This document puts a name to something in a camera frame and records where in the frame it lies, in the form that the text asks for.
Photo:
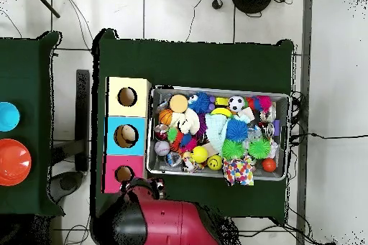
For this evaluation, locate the orange bowl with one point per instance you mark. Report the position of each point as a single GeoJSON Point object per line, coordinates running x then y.
{"type": "Point", "coordinates": [13, 161]}

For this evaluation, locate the colourful polka dot cloth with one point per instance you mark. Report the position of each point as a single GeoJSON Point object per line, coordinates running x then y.
{"type": "Point", "coordinates": [238, 171]}

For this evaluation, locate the dark green table cloth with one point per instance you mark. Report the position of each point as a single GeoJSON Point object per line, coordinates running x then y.
{"type": "Point", "coordinates": [201, 64]}
{"type": "Point", "coordinates": [26, 69]}

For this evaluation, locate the wooden box with three holes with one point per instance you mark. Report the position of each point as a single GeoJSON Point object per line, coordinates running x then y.
{"type": "Point", "coordinates": [138, 147]}

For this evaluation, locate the cream waffle cloth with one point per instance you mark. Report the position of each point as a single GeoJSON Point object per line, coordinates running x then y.
{"type": "Point", "coordinates": [191, 120]}

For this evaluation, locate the small orange ball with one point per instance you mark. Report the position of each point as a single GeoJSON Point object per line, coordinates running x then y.
{"type": "Point", "coordinates": [269, 165]}

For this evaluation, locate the toy soccer ball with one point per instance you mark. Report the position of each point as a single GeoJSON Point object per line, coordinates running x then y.
{"type": "Point", "coordinates": [236, 104]}

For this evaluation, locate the black floor stand foot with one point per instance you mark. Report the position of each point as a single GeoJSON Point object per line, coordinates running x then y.
{"type": "Point", "coordinates": [82, 98]}

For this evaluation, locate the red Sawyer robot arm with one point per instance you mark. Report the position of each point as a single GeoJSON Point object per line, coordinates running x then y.
{"type": "Point", "coordinates": [172, 225]}

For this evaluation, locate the yellow smiley ball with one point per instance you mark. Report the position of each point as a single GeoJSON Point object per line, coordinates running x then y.
{"type": "Point", "coordinates": [214, 162]}

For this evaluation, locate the toy baseball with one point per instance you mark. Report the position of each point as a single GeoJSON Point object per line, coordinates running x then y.
{"type": "Point", "coordinates": [162, 148]}

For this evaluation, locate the black tripod leg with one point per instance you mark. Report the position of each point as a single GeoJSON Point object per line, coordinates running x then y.
{"type": "Point", "coordinates": [46, 4]}

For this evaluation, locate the mint green cloth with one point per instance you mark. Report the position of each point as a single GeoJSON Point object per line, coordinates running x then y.
{"type": "Point", "coordinates": [215, 131]}

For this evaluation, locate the black round stand base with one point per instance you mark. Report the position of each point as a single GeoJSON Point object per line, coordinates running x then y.
{"type": "Point", "coordinates": [251, 0]}

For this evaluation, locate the toy basketball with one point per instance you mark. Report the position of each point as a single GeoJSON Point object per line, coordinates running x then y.
{"type": "Point", "coordinates": [165, 117]}

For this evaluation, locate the orange foam disc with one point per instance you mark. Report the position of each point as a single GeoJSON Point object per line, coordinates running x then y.
{"type": "Point", "coordinates": [178, 103]}

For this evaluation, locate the blue spiky ball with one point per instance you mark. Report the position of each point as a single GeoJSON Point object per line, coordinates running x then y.
{"type": "Point", "coordinates": [237, 130]}

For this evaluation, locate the grey round floor base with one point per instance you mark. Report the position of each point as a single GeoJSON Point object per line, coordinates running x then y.
{"type": "Point", "coordinates": [67, 183]}

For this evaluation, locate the blue bowl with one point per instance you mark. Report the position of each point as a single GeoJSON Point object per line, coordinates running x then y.
{"type": "Point", "coordinates": [8, 117]}

